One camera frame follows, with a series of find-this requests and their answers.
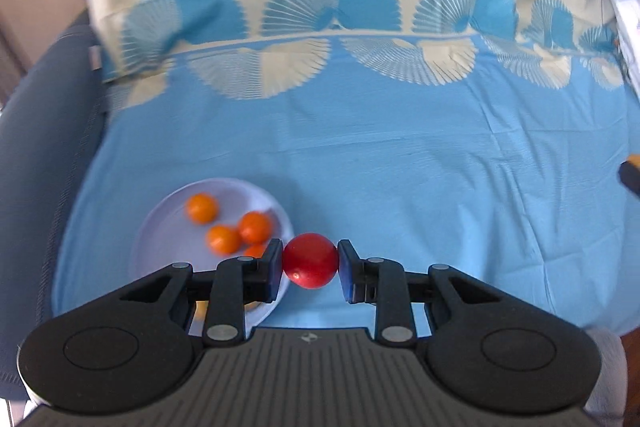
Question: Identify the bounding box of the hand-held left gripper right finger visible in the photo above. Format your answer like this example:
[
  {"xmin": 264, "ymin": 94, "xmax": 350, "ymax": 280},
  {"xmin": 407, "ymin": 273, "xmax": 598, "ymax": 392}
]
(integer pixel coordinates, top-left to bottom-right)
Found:
[{"xmin": 337, "ymin": 239, "xmax": 507, "ymax": 348}]

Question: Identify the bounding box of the blue cream patterned bedsheet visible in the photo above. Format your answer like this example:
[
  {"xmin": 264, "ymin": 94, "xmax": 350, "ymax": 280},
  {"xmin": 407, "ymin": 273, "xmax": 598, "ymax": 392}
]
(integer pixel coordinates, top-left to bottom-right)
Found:
[{"xmin": 50, "ymin": 0, "xmax": 640, "ymax": 345}]

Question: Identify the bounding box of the grey cloth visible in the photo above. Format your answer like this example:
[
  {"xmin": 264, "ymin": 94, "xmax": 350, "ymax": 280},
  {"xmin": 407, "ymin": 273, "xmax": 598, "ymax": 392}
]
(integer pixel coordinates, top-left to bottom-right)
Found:
[{"xmin": 582, "ymin": 326, "xmax": 632, "ymax": 425}]

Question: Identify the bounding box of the grey upholstered sofa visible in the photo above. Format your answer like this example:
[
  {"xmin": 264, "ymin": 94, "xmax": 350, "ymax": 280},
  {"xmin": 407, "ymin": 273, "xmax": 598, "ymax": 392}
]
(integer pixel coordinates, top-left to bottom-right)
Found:
[{"xmin": 0, "ymin": 12, "xmax": 108, "ymax": 405}]

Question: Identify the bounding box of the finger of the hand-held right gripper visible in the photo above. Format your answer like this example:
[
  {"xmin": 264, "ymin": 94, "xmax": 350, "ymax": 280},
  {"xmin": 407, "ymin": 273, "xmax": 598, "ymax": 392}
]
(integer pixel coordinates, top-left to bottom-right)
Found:
[{"xmin": 618, "ymin": 155, "xmax": 640, "ymax": 198}]

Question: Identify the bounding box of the red tomato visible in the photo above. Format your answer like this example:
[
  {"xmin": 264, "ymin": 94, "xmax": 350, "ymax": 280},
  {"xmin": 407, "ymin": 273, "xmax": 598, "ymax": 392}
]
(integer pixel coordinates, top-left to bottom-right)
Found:
[{"xmin": 282, "ymin": 233, "xmax": 340, "ymax": 290}]

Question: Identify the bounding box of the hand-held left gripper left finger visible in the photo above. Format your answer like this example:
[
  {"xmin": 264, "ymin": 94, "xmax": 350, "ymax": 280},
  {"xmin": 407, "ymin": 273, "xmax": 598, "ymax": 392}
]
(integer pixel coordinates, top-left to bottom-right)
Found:
[{"xmin": 120, "ymin": 238, "xmax": 285, "ymax": 348}]

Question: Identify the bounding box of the white plate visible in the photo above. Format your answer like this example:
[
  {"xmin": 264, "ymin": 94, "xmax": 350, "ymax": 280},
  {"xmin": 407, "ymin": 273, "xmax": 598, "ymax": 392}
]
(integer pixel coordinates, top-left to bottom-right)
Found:
[{"xmin": 129, "ymin": 178, "xmax": 295, "ymax": 333}]

